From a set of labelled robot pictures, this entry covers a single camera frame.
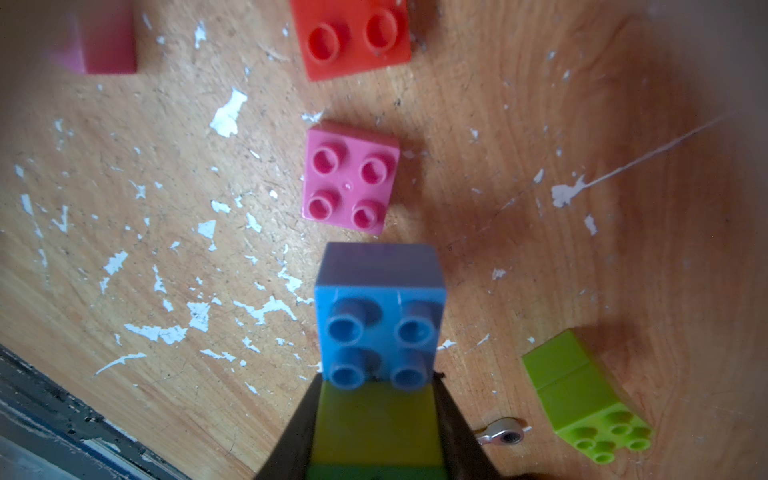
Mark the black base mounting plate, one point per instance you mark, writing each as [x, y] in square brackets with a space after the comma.
[46, 432]

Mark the pink lego brick upper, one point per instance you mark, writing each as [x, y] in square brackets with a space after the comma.
[349, 176]

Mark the red lego brick upper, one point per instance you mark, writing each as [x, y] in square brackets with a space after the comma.
[343, 37]

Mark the dark blue lego brick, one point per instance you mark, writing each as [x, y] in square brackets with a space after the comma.
[379, 310]

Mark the pink lego brick lower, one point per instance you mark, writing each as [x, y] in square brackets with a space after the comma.
[99, 40]

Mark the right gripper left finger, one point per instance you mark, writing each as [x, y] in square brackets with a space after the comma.
[291, 456]

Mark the lime lego brick lone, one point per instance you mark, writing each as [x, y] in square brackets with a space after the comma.
[585, 405]

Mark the lime lego brick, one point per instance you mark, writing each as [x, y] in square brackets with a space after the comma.
[377, 424]

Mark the dark green lego brick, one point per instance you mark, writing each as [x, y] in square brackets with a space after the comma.
[375, 472]

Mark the pink lego brick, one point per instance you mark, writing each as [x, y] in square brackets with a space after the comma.
[99, 40]
[349, 176]

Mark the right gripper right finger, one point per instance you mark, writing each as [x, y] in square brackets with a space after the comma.
[463, 456]

